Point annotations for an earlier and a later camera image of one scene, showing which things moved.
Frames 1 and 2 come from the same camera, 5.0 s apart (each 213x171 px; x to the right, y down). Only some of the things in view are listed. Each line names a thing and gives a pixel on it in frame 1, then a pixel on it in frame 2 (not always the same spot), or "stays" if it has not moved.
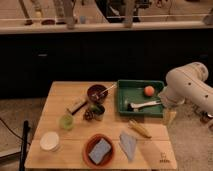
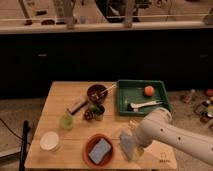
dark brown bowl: [95, 93] stays
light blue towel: [128, 144] stays
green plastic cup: [66, 122] stays
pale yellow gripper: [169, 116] -> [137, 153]
